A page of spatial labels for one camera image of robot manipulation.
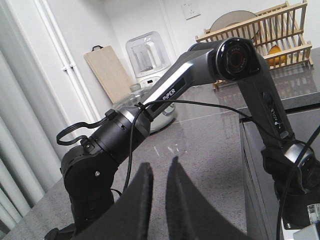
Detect grey curtain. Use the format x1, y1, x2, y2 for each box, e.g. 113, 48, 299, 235
0, 55, 45, 230

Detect glass jar with lid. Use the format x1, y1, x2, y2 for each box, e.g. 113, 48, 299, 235
112, 83, 152, 110

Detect white wall pipes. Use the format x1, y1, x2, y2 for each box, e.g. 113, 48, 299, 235
34, 0, 100, 121

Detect wooden cutting board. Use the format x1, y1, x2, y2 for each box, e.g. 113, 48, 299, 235
84, 45, 133, 103

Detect black flat ribbon cable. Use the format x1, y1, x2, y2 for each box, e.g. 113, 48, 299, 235
56, 110, 116, 146

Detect wooden dish rack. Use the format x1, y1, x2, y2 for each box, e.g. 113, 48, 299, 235
195, 0, 314, 70

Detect beige plate in rack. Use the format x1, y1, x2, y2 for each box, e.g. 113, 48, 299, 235
209, 10, 257, 33

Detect black thin cable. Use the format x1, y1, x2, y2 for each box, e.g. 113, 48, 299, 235
122, 99, 320, 240

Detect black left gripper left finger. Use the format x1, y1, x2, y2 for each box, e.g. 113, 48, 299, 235
75, 162, 153, 240

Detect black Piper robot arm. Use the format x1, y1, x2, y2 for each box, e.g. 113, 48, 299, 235
45, 37, 320, 240

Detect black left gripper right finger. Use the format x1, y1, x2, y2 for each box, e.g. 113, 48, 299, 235
165, 156, 250, 240

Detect yellow fruit in rack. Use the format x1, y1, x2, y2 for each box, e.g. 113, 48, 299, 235
268, 45, 286, 67

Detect white wall socket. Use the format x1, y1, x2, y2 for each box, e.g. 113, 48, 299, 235
181, 0, 201, 20

